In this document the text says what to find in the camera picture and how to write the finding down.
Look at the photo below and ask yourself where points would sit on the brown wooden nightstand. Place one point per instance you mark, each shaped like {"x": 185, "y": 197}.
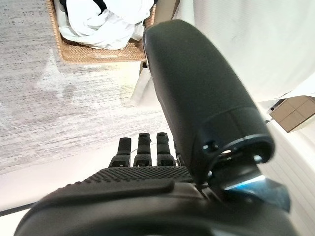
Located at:
{"x": 295, "y": 114}

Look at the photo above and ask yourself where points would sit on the black garment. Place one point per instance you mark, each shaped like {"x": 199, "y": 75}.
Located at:
{"x": 103, "y": 7}

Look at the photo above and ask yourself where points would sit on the grey woven rug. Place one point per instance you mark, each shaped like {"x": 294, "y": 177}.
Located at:
{"x": 37, "y": 86}

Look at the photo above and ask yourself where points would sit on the brown bed frame base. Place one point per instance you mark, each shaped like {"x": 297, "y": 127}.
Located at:
{"x": 165, "y": 9}

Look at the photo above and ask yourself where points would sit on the brown wicker basket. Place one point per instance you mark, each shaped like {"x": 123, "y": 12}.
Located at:
{"x": 98, "y": 55}

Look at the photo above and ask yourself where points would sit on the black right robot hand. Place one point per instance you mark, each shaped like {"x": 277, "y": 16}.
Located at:
{"x": 197, "y": 86}

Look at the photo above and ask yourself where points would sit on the white garment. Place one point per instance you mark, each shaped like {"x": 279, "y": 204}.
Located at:
{"x": 83, "y": 14}

